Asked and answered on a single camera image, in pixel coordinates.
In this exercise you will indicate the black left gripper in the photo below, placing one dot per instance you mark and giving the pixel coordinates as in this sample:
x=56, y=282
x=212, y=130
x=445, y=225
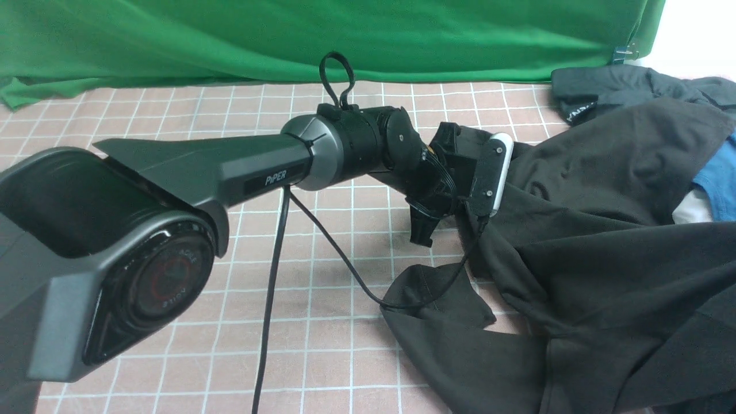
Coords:
x=440, y=185

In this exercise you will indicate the dark gray long-sleeved shirt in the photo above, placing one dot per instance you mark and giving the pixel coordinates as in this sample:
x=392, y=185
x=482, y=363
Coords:
x=634, y=311

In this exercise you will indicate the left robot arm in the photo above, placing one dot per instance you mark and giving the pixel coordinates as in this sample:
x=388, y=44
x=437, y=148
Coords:
x=99, y=252

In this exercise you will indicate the dark teal garment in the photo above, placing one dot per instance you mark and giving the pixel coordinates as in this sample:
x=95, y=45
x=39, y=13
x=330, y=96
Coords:
x=587, y=92

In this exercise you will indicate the metal backdrop clip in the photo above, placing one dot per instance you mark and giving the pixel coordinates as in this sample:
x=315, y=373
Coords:
x=624, y=53

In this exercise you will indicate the pink grid tablecloth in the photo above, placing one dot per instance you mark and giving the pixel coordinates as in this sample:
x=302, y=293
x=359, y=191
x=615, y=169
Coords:
x=330, y=349

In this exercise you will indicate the white garment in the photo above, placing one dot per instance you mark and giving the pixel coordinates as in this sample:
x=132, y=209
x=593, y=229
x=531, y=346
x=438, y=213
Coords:
x=694, y=208

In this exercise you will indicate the blue garment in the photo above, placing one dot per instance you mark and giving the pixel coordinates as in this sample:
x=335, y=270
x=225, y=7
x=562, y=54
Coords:
x=717, y=179

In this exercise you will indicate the green backdrop cloth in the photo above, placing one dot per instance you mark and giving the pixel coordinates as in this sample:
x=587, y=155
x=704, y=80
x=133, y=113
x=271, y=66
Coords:
x=64, y=48

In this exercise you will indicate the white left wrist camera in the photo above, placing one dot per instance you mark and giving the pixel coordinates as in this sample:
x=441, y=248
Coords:
x=487, y=187

